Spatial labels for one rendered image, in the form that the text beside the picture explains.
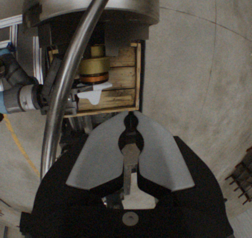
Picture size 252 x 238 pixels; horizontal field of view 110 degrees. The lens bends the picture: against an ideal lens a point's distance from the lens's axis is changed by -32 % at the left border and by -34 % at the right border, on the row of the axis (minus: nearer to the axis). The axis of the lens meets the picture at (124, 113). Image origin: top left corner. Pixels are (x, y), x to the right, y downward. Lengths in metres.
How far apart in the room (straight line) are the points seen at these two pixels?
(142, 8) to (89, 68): 0.17
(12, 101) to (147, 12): 0.38
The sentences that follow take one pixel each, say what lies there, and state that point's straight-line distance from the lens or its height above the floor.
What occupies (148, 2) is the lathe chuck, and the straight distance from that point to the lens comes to 0.24.
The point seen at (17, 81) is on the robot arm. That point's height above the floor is 1.02.
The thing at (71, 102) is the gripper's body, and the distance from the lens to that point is 0.34.
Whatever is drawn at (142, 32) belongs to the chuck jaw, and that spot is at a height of 1.11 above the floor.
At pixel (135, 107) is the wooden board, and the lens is 0.61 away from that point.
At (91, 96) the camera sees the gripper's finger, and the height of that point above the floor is 1.10.
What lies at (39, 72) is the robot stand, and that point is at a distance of 1.33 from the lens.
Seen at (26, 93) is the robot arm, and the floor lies 1.11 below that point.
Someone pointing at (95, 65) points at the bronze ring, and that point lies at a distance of 0.30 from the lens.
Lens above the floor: 1.42
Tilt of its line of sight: 58 degrees down
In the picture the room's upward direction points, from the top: 159 degrees clockwise
